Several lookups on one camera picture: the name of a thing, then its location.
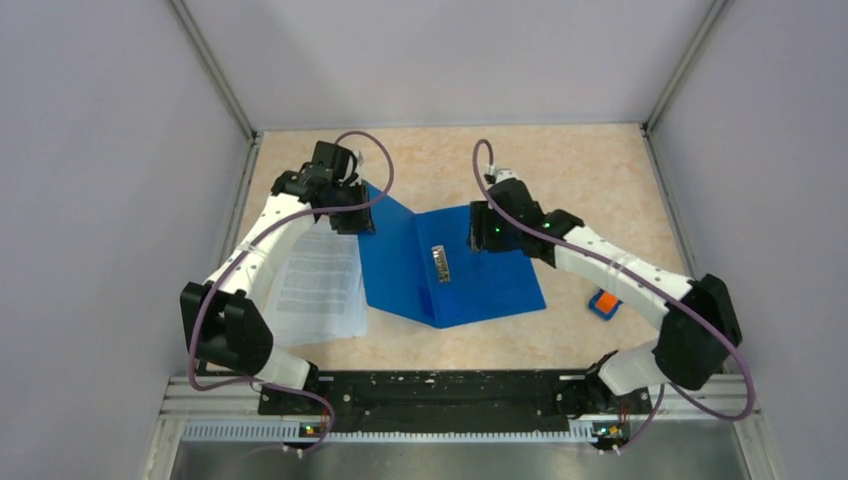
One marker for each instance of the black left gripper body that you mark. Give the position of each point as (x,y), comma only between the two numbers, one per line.
(350,221)

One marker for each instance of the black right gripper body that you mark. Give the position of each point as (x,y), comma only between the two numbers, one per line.
(491,234)

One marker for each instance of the blue plastic file folder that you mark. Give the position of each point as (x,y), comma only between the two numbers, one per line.
(420,266)

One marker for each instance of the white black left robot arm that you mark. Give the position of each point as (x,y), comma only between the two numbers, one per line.
(222,317)

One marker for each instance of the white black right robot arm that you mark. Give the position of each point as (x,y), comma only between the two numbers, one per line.
(696,325)

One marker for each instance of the white printed paper stack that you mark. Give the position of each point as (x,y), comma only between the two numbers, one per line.
(318,294)

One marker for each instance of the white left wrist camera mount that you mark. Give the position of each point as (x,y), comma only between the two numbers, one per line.
(354,177)

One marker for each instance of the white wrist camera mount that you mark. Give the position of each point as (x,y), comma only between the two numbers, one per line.
(494,175)
(354,177)

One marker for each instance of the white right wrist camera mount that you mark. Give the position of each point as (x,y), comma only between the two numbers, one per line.
(494,175)

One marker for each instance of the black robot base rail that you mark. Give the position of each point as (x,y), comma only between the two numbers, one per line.
(454,405)

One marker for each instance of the grey aluminium frame post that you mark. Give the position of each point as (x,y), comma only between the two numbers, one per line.
(691,53)

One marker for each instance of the grey left frame post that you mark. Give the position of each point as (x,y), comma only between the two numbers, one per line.
(212,68)

